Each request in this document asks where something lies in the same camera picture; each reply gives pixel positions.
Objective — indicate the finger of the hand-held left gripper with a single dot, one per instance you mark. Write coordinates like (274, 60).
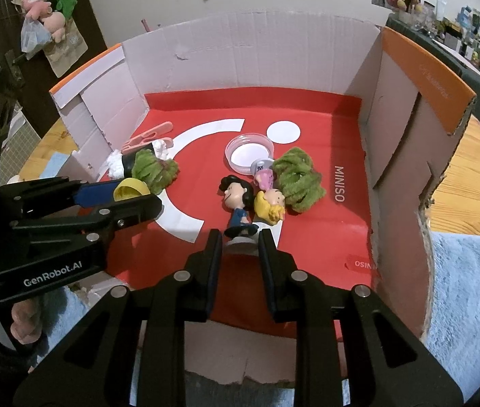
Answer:
(95, 195)
(134, 212)

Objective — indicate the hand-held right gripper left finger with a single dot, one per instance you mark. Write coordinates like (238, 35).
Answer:
(213, 271)

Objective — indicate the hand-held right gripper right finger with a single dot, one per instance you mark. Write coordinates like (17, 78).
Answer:
(267, 271)

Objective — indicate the green and red fuzzy scrunchie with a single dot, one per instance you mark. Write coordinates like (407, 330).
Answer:
(155, 171)

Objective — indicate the blonde figurine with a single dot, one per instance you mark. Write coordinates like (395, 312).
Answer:
(267, 203)

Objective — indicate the dark-haired figurine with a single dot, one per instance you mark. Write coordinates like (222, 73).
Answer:
(236, 205)

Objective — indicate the pink plastic clip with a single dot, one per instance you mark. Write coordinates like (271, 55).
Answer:
(148, 135)

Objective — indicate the clear round lid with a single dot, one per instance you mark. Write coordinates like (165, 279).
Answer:
(248, 150)

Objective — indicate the cardboard box with red lining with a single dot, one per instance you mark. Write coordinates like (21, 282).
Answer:
(299, 106)

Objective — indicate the person's left hand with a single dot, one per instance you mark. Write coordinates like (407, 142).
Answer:
(25, 322)

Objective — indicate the black and white sushi toy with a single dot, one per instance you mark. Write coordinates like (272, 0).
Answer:
(117, 164)

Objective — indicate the clear plastic bag on door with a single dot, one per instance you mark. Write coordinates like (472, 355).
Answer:
(34, 38)

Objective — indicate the pale pink plush toy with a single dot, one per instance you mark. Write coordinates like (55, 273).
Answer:
(55, 25)

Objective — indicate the pink stick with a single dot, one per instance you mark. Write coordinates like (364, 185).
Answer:
(145, 25)

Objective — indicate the green plush toy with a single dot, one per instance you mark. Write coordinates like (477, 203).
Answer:
(66, 3)

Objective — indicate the pink pig plush toy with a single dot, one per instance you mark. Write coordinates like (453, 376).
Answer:
(36, 5)

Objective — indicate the light blue fluffy towel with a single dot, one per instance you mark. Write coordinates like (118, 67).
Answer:
(469, 288)

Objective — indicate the cluster of bottles and jars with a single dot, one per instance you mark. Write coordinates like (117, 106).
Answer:
(465, 29)

